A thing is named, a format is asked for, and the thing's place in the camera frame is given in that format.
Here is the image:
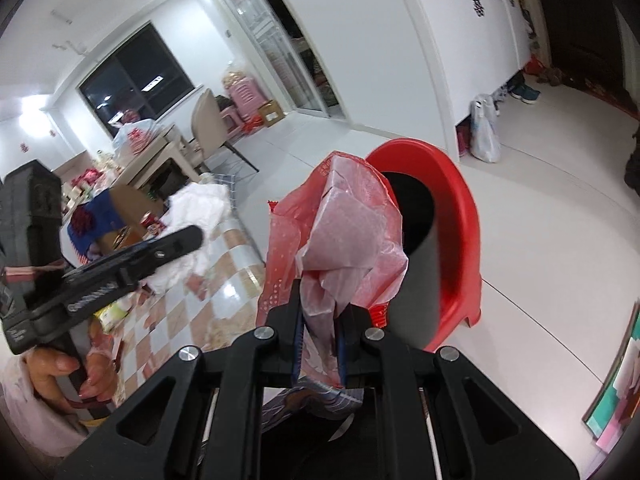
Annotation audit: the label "sliding glass door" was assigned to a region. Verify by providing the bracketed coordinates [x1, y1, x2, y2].
[221, 0, 345, 119]

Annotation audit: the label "white tissue pack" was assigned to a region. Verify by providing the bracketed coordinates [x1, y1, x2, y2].
[145, 183, 231, 295]

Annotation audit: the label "pink plastic bag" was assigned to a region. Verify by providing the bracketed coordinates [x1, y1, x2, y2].
[256, 152, 408, 387]

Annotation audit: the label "blue sneakers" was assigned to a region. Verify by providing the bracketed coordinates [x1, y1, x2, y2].
[510, 84, 540, 105]

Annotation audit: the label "white shopping bag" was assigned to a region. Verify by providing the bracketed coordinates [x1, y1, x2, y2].
[113, 119, 156, 159]

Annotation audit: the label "beige dining table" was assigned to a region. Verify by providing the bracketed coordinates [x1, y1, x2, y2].
[114, 124, 200, 188]

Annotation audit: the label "small cardboard box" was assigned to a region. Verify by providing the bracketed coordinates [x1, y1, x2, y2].
[258, 100, 285, 128]

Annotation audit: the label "white shoe cabinet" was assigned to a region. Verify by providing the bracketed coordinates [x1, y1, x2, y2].
[405, 0, 530, 159]

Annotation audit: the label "person's left hand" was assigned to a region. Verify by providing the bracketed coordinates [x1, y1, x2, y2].
[22, 318, 118, 422]

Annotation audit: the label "blue cloth on chair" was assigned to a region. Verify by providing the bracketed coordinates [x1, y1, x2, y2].
[67, 190, 126, 257]

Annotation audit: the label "brown chair with clothes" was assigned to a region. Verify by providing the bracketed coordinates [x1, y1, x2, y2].
[66, 184, 164, 264]

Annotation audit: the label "dark red flower bunch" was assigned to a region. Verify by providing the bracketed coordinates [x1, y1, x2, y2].
[70, 205, 96, 236]

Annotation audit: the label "dark entrance door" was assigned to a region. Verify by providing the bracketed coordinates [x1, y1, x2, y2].
[540, 0, 637, 114]

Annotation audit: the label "white plastic bag on floor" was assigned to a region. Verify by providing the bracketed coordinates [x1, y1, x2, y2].
[470, 94, 501, 164]

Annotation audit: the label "red cartoon drink can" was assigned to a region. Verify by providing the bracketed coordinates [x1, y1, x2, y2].
[140, 211, 157, 232]

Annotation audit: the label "dark window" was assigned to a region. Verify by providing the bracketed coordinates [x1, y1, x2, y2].
[78, 23, 194, 136]

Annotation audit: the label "beige dining chair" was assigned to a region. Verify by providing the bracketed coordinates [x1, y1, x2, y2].
[189, 89, 259, 172]

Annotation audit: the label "pink plastic stool stack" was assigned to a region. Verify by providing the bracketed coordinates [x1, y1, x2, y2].
[222, 74, 267, 131]

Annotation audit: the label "checkered plaid tablecloth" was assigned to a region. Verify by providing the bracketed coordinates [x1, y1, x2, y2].
[262, 377, 364, 440]

